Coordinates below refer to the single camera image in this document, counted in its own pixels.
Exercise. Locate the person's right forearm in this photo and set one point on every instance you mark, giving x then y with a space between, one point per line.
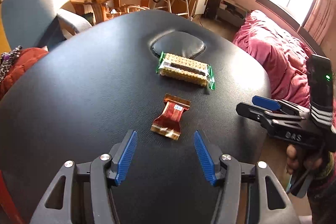
323 187

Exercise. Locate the blue yellow grey armchair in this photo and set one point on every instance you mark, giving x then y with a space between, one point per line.
29 11

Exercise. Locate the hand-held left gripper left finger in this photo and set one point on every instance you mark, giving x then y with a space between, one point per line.
126 158

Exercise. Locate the white low shelf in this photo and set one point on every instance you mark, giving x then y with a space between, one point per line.
231 7

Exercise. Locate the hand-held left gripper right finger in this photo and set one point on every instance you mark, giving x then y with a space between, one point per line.
204 158

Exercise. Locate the red and gold box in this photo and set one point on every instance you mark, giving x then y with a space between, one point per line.
8 200

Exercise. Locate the pink patterned curtain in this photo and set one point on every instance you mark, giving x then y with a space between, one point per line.
321 14

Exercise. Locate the red padded jacket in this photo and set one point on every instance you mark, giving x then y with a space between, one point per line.
21 66

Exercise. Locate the pink blanket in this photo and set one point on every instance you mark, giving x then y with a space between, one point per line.
275 50

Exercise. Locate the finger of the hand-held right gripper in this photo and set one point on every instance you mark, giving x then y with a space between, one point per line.
252 109
265 102

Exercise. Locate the leopard print cloth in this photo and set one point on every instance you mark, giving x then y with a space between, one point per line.
6 61

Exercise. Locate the person's right hand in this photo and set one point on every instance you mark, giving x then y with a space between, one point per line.
291 158

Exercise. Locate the dark bed headboard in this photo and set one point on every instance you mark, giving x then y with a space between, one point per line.
278 7

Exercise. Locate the green cracker packet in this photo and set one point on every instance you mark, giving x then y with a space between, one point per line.
183 69

